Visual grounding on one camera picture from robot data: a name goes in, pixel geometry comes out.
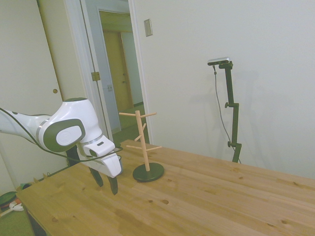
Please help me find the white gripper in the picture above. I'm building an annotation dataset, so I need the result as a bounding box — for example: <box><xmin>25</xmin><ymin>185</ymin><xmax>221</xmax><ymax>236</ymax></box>
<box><xmin>85</xmin><ymin>152</ymin><xmax>124</xmax><ymax>196</ymax></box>

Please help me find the wooden mug tree black base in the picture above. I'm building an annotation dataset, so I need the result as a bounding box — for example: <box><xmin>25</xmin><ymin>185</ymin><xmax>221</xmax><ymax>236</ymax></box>
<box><xmin>119</xmin><ymin>110</ymin><xmax>165</xmax><ymax>183</ymax></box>

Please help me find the black box speaker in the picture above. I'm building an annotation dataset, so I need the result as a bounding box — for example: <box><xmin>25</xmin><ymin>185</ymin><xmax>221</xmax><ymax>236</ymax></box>
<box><xmin>65</xmin><ymin>146</ymin><xmax>81</xmax><ymax>169</ymax></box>

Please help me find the white floor object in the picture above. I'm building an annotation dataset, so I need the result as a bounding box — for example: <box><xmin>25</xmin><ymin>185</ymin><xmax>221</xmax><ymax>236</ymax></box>
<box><xmin>8</xmin><ymin>201</ymin><xmax>25</xmax><ymax>212</ymax></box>

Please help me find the green round floor object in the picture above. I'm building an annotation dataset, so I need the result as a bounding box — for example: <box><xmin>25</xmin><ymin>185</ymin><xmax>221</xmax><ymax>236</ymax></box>
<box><xmin>0</xmin><ymin>191</ymin><xmax>18</xmax><ymax>209</ymax></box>

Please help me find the white door with knob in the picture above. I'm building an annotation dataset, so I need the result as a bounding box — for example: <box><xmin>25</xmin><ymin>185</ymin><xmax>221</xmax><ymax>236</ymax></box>
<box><xmin>36</xmin><ymin>0</ymin><xmax>97</xmax><ymax>158</ymax></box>

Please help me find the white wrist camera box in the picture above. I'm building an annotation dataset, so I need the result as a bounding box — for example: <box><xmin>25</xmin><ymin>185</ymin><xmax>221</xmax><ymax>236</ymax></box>
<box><xmin>83</xmin><ymin>138</ymin><xmax>116</xmax><ymax>159</ymax></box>

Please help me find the black camera stand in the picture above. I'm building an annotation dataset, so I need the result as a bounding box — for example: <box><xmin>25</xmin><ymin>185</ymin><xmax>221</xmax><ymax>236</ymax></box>
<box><xmin>218</xmin><ymin>61</ymin><xmax>242</xmax><ymax>163</ymax></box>

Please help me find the grey wall switch plate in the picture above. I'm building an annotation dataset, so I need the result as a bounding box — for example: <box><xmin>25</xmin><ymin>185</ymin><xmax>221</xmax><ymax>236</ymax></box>
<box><xmin>144</xmin><ymin>18</ymin><xmax>153</xmax><ymax>37</ymax></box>

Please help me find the silver exterior camera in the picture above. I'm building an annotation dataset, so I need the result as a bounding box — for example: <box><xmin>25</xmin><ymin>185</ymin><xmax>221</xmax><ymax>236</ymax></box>
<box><xmin>207</xmin><ymin>57</ymin><xmax>232</xmax><ymax>66</ymax></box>

